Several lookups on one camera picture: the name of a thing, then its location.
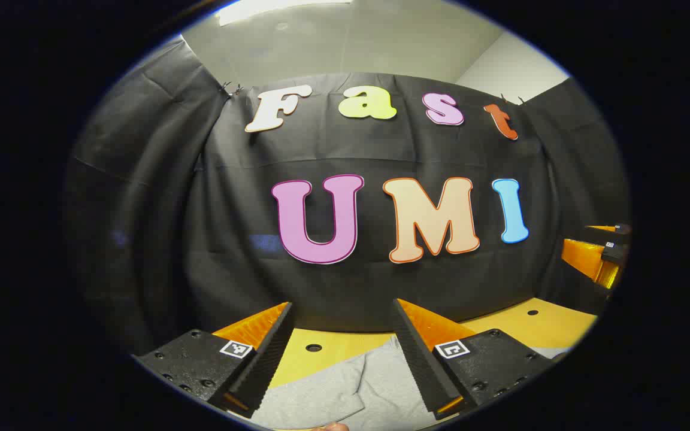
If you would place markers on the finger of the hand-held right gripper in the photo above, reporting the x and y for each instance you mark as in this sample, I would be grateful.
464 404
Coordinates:
584 254
605 228

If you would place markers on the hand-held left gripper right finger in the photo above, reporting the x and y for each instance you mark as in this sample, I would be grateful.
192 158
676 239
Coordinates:
420 359

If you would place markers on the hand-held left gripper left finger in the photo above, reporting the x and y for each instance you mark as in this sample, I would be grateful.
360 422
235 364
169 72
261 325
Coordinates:
270 356

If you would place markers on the grey sweatshirt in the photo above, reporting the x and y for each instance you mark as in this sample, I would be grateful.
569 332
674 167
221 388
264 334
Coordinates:
333 389

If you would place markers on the black backdrop cloth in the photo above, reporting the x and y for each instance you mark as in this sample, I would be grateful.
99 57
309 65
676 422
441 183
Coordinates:
231 239

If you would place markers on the small metal cloth clip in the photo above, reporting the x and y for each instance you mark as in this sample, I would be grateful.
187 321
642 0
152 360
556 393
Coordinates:
511 100
232 90

